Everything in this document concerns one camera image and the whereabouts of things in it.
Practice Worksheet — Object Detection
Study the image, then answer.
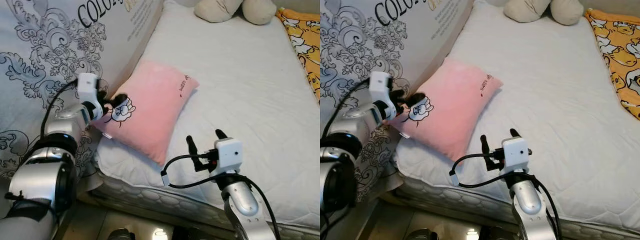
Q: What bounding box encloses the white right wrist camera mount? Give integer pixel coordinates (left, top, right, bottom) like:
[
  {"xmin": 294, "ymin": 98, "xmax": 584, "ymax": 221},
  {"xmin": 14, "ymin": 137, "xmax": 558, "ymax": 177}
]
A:
[
  {"xmin": 501, "ymin": 136, "xmax": 531, "ymax": 174},
  {"xmin": 214, "ymin": 138, "xmax": 244, "ymax": 175}
]

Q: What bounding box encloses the white quilted mattress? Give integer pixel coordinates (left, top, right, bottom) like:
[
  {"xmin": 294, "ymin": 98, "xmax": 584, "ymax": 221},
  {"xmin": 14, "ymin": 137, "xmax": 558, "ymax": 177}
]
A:
[
  {"xmin": 392, "ymin": 0, "xmax": 640, "ymax": 238},
  {"xmin": 92, "ymin": 0, "xmax": 321, "ymax": 236}
]

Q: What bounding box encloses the beige plush toy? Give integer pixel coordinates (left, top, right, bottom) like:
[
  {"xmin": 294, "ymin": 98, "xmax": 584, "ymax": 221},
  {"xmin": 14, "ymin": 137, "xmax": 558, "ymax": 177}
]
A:
[
  {"xmin": 504, "ymin": 0, "xmax": 586, "ymax": 26},
  {"xmin": 194, "ymin": 0, "xmax": 277, "ymax": 26}
]

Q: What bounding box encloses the grey left robot leg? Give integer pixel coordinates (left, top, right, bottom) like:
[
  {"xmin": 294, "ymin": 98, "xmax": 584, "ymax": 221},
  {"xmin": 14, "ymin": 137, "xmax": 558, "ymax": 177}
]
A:
[
  {"xmin": 405, "ymin": 228, "xmax": 436, "ymax": 240},
  {"xmin": 107, "ymin": 228, "xmax": 136, "ymax": 240}
]

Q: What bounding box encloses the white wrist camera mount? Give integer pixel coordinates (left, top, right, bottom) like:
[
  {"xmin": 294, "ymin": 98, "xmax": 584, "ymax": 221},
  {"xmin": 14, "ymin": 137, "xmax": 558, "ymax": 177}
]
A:
[
  {"xmin": 369, "ymin": 71, "xmax": 396, "ymax": 106},
  {"xmin": 214, "ymin": 138, "xmax": 244, "ymax": 175},
  {"xmin": 76, "ymin": 73, "xmax": 103, "ymax": 108},
  {"xmin": 501, "ymin": 136, "xmax": 531, "ymax": 174}
]

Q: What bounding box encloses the yellow cartoon egg blanket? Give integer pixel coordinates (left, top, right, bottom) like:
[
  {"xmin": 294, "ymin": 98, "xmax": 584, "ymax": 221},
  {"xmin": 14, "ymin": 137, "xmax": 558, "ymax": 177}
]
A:
[
  {"xmin": 276, "ymin": 7, "xmax": 321, "ymax": 101},
  {"xmin": 584, "ymin": 7, "xmax": 640, "ymax": 121}
]

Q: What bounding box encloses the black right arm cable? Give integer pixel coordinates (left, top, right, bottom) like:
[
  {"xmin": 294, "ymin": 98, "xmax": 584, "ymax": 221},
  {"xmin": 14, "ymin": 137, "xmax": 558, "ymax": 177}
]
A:
[
  {"xmin": 449, "ymin": 152, "xmax": 563, "ymax": 240},
  {"xmin": 160, "ymin": 152, "xmax": 281, "ymax": 240}
]

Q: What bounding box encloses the large printed headboard cushion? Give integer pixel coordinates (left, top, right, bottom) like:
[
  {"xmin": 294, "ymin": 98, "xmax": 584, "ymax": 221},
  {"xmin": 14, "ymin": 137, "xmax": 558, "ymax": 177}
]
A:
[
  {"xmin": 0, "ymin": 0, "xmax": 166, "ymax": 201},
  {"xmin": 320, "ymin": 0, "xmax": 473, "ymax": 201}
]

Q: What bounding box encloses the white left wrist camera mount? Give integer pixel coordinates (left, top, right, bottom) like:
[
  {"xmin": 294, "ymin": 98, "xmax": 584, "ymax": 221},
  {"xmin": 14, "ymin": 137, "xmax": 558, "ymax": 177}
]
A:
[
  {"xmin": 76, "ymin": 73, "xmax": 103, "ymax": 108},
  {"xmin": 369, "ymin": 71, "xmax": 396, "ymax": 106}
]

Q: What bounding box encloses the pink pillow with cartoon print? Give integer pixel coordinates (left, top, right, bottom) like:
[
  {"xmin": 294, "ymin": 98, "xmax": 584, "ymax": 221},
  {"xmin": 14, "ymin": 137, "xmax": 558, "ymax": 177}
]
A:
[
  {"xmin": 387, "ymin": 57, "xmax": 503, "ymax": 163},
  {"xmin": 91, "ymin": 60, "xmax": 200, "ymax": 167}
]

